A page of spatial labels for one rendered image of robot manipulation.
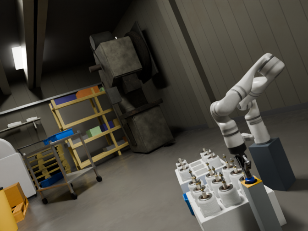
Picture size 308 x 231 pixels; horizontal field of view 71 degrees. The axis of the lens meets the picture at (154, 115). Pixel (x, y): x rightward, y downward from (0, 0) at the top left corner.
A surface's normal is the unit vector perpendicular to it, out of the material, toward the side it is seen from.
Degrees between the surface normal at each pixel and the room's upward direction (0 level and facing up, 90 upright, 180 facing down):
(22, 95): 90
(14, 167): 90
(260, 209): 90
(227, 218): 90
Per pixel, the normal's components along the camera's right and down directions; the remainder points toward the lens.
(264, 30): -0.79, 0.35
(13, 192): 0.47, -0.18
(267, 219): 0.04, 0.01
